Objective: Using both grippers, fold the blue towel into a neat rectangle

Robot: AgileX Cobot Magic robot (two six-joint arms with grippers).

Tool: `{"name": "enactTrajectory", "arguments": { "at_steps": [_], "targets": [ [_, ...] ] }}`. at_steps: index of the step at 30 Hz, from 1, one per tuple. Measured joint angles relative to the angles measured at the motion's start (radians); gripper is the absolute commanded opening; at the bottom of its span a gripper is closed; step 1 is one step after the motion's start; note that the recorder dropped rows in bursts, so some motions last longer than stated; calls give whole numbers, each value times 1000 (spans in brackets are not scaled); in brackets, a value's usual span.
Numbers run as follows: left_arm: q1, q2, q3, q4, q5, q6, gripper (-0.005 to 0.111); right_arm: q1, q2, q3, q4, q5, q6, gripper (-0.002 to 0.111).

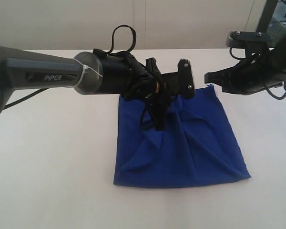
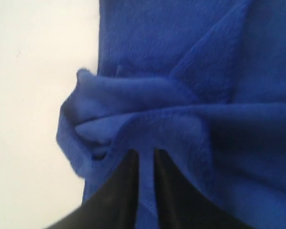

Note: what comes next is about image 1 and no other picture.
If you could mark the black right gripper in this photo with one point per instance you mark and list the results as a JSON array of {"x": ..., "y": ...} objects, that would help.
[{"x": 254, "y": 73}]

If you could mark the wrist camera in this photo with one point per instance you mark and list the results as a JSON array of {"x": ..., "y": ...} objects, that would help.
[
  {"x": 250, "y": 42},
  {"x": 180, "y": 82}
]

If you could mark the black window frame post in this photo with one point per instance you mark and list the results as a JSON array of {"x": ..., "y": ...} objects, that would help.
[{"x": 266, "y": 15}]

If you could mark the blue towel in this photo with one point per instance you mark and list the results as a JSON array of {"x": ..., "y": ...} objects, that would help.
[{"x": 196, "y": 148}]

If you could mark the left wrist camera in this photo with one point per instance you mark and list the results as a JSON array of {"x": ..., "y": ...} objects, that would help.
[{"x": 180, "y": 82}]

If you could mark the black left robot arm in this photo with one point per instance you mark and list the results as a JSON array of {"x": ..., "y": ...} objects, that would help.
[{"x": 89, "y": 73}]

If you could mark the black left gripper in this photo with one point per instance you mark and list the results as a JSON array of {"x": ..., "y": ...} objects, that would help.
[{"x": 148, "y": 86}]

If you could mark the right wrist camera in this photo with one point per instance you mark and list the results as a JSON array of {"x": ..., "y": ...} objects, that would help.
[{"x": 250, "y": 42}]

